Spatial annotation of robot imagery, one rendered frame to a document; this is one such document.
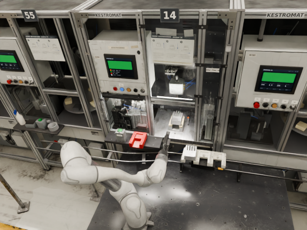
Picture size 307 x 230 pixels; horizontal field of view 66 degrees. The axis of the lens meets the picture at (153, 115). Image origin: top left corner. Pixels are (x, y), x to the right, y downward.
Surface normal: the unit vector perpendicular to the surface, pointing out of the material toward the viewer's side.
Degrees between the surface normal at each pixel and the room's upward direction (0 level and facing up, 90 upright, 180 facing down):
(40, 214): 0
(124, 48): 90
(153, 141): 0
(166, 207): 0
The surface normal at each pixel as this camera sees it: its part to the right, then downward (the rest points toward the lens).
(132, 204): -0.02, -0.73
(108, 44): -0.25, 0.62
